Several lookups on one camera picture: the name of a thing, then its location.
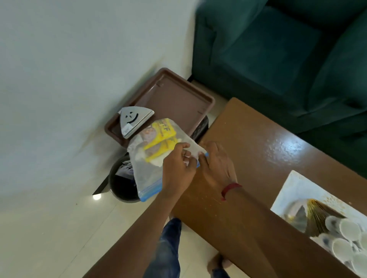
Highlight yellow snack packet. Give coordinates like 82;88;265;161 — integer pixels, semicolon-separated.
142;119;177;144
143;137;180;163

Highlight leaf print serving tray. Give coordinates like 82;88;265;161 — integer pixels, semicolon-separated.
282;198;367;275

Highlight floral white placemat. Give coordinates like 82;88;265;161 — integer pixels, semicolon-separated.
270;170;367;278

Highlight green velvet sofa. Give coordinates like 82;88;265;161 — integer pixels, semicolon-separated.
191;0;367;179

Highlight person's right foot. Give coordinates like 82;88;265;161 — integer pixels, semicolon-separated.
207;253;232;273

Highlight brown plastic tray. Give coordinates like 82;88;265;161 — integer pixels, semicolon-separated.
104;67;216;148

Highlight person's left hand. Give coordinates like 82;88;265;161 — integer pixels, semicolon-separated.
161;142;199;200

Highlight clear zip bag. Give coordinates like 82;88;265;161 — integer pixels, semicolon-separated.
127;118;210;203

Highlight crumpled paper trash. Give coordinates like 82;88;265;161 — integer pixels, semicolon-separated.
114;160;135;179

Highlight red thread wristband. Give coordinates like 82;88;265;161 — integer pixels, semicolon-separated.
220;183;243;202

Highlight person's right hand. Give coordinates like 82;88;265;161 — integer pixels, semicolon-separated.
198;140;239;197

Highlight black waste bin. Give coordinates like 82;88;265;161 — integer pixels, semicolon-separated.
108;154;141;204

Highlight person's blue jeans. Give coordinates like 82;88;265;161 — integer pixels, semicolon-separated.
143;218;231;278

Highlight person's right forearm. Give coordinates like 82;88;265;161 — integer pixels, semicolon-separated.
226;186;359;278

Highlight person's left forearm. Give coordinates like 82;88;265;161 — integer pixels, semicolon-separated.
83;192;190;278

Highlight silver napkin holder smiley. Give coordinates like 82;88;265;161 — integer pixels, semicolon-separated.
118;106;155;140

